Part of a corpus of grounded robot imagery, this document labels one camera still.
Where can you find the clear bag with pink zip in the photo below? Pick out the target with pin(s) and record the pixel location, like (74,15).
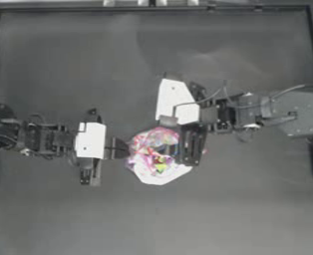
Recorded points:
(155,172)

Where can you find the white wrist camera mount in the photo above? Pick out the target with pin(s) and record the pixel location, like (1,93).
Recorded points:
(90,141)
(173,96)

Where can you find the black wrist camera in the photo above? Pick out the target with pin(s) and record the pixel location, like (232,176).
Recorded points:
(168,121)

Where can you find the black table frame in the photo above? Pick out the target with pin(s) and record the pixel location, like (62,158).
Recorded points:
(52,7)

